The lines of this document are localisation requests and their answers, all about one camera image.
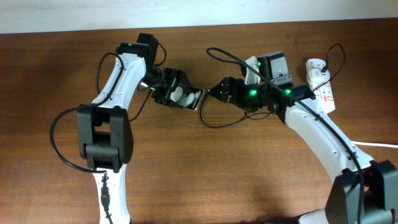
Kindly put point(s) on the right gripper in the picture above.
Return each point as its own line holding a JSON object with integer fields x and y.
{"x": 236, "y": 98}

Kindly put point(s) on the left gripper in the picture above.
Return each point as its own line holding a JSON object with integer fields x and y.
{"x": 161, "y": 95}

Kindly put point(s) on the black smartphone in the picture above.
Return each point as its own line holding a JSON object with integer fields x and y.
{"x": 187, "y": 99}

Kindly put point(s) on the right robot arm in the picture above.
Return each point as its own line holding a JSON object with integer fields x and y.
{"x": 363, "y": 190}

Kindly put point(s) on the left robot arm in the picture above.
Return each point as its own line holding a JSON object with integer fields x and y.
{"x": 104, "y": 131}

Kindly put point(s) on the white charger plug adapter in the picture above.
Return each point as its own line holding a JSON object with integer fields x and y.
{"x": 317, "y": 76}

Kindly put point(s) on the white power strip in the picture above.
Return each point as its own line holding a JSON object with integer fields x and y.
{"x": 321, "y": 90}

